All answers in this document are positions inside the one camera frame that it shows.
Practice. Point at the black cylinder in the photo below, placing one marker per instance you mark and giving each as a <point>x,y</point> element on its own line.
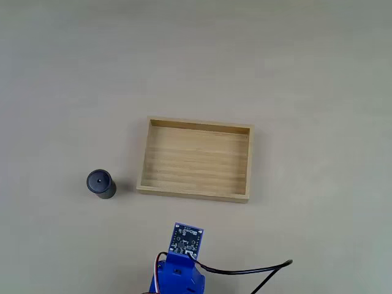
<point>100,183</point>

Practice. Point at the shallow wooden box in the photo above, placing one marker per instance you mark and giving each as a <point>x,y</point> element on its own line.
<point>196,159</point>

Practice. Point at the blue camera circuit board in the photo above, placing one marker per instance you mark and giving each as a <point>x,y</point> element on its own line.
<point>186,239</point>

